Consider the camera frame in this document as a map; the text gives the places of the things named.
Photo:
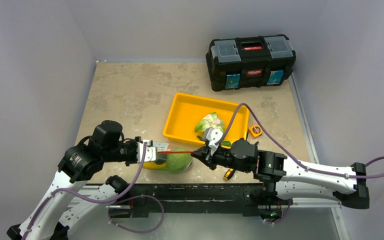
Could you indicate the yellow plastic tray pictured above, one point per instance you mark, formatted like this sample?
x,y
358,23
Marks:
x,y
187,110

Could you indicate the black plastic toolbox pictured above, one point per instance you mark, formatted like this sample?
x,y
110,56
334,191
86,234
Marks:
x,y
247,62

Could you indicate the white cauliflower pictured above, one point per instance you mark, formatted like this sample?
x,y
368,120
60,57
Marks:
x,y
211,120

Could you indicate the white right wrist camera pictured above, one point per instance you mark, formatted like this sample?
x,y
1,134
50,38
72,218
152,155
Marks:
x,y
212,138

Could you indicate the black metal base frame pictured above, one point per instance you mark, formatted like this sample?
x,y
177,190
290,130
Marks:
x,y
246,199

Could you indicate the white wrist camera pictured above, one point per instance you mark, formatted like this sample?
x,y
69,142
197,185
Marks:
x,y
212,138
146,151

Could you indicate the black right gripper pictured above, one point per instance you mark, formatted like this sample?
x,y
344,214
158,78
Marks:
x,y
208,156

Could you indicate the green cucumber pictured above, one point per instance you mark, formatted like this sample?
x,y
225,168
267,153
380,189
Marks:
x,y
223,143

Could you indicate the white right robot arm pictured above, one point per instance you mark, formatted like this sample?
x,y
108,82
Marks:
x,y
285,179

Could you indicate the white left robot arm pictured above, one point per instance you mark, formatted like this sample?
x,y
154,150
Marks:
x,y
77,166

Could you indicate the clear orange zip bag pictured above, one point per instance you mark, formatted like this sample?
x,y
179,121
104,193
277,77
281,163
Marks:
x,y
164,149

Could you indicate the yellow black screwdriver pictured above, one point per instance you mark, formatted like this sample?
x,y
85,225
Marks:
x,y
229,174

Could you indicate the green cabbage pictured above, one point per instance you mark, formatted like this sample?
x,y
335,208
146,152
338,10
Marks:
x,y
178,161

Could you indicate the yellow banana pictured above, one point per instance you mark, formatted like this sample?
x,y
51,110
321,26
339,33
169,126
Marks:
x,y
154,165

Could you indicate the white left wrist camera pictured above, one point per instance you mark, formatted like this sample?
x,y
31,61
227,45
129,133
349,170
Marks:
x,y
146,151

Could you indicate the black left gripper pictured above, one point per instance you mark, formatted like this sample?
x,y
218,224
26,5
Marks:
x,y
136,139

